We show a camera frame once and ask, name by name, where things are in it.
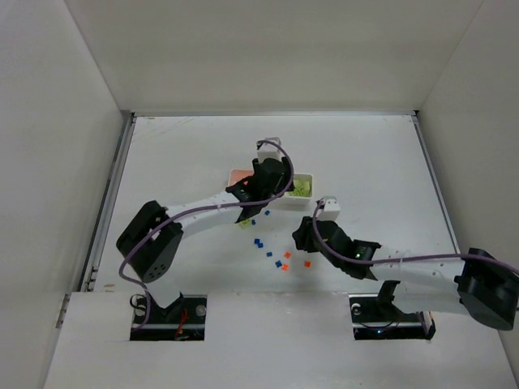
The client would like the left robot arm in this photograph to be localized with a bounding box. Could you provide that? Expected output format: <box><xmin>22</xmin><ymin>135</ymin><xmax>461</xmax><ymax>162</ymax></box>
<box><xmin>116</xmin><ymin>156</ymin><xmax>294</xmax><ymax>310</ymax></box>

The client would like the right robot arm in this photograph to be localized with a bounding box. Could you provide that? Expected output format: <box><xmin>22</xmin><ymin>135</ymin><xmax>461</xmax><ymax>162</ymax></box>
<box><xmin>292</xmin><ymin>216</ymin><xmax>518</xmax><ymax>331</ymax></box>

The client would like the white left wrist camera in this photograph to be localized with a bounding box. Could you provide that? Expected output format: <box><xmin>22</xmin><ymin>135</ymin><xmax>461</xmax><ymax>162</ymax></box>
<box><xmin>256</xmin><ymin>137</ymin><xmax>281</xmax><ymax>163</ymax></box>

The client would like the green 2x3 lego brick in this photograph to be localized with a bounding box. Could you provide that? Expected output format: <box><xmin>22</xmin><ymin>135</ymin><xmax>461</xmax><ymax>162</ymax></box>
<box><xmin>291</xmin><ymin>180</ymin><xmax>311</xmax><ymax>197</ymax></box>

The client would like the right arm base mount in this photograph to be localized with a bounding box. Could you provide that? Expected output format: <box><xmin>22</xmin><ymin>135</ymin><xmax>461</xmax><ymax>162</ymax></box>
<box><xmin>349</xmin><ymin>281</ymin><xmax>436</xmax><ymax>340</ymax></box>

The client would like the white three-compartment tray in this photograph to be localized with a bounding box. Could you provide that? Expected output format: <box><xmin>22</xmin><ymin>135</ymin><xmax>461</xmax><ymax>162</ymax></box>
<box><xmin>227</xmin><ymin>169</ymin><xmax>313</xmax><ymax>208</ymax></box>

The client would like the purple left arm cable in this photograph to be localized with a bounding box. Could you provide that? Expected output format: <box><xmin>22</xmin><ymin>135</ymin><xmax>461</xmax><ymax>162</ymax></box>
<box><xmin>118</xmin><ymin>139</ymin><xmax>296</xmax><ymax>331</ymax></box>

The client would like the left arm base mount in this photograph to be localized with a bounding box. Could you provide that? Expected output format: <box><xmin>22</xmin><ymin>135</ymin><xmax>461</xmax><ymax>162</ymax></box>
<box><xmin>130</xmin><ymin>293</ymin><xmax>208</xmax><ymax>342</ymax></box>

